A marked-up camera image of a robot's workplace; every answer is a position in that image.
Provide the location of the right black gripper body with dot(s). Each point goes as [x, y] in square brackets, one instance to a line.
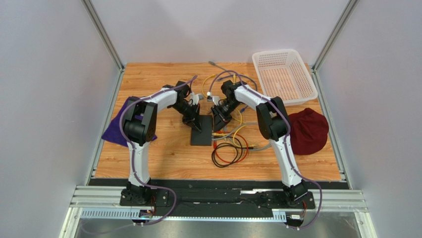
[220, 116]

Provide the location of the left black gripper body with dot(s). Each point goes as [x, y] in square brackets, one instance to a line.
[189, 112]

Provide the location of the black network switch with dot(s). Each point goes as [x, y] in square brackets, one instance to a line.
[204, 136]

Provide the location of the white plastic basket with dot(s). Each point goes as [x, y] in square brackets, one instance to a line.
[283, 73]

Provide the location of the purple cloth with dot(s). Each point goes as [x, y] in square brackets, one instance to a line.
[113, 132]

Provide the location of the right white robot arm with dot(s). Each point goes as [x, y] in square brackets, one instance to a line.
[274, 126]

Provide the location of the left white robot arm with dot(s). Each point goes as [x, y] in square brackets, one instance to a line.
[138, 183]

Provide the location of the dark red cap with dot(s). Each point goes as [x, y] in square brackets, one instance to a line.
[309, 132]

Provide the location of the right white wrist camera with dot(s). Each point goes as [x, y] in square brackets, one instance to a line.
[214, 99]

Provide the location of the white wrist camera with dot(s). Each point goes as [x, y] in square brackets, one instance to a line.
[195, 98]
[214, 99]

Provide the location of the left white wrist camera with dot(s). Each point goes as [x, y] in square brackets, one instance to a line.
[195, 98]

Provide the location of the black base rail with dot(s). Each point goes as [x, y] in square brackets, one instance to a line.
[209, 198]

